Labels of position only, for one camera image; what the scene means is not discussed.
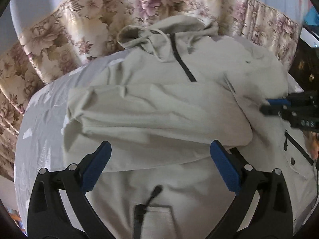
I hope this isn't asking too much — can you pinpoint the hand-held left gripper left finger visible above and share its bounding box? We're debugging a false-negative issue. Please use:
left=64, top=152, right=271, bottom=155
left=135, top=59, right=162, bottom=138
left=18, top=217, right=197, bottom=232
left=27, top=141, right=117, bottom=239

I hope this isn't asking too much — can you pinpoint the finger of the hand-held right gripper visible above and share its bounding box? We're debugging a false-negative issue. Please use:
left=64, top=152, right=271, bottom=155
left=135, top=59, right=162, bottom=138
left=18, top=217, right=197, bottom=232
left=259, top=104, right=289, bottom=117
left=265, top=92, right=316, bottom=105

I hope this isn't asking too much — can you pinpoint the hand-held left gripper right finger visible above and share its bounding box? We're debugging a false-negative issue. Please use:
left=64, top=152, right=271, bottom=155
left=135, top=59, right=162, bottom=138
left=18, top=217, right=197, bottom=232
left=199, top=140, right=296, bottom=239

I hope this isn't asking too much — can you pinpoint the beige hooded jacket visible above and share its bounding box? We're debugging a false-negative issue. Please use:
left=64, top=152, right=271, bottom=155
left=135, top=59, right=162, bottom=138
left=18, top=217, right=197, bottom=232
left=61, top=15, right=318, bottom=239

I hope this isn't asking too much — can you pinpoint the person's right hand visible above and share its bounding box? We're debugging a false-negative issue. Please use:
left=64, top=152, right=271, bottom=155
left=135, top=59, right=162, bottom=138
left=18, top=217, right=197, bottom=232
left=304, top=131, right=319, bottom=162

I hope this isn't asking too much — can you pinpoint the dark wooden furniture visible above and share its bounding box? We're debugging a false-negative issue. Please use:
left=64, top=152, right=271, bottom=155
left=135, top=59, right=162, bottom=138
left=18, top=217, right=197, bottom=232
left=288, top=38, right=319, bottom=95

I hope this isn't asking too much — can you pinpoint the grey bear print bed sheet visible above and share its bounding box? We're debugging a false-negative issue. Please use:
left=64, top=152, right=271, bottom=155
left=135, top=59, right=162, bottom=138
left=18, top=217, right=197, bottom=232
left=14, top=47, right=319, bottom=239

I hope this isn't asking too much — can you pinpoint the white appliance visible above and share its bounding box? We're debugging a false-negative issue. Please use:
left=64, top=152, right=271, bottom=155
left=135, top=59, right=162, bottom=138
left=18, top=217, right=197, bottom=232
left=299, top=26, right=319, bottom=48

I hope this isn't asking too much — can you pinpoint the blue object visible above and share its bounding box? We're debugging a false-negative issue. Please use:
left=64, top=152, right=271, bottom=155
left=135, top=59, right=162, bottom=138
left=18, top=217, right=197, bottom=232
left=304, top=4, right=319, bottom=26

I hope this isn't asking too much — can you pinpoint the floral satin curtain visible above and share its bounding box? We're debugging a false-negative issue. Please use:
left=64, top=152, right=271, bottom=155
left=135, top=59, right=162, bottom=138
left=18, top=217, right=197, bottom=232
left=0, top=0, right=301, bottom=180

